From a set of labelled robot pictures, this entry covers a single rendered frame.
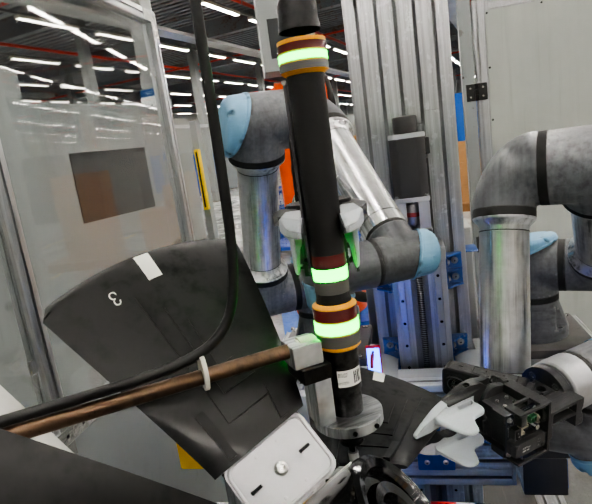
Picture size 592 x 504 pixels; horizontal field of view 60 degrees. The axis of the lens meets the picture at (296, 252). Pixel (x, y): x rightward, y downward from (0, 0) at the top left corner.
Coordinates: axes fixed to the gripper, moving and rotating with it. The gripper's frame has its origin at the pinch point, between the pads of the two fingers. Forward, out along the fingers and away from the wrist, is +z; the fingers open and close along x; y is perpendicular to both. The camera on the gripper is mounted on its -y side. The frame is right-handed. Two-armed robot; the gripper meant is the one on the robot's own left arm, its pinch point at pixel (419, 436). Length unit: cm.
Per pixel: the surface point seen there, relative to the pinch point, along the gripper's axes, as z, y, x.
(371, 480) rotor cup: 13.8, 10.7, -8.2
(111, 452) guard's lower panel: 34, -80, 41
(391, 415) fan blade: 0.8, -4.4, -0.7
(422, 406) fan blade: -5.3, -5.9, 1.3
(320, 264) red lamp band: 12.5, 2.3, -25.6
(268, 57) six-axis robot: -146, -361, -69
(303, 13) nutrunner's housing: 11.2, 0.7, -47.1
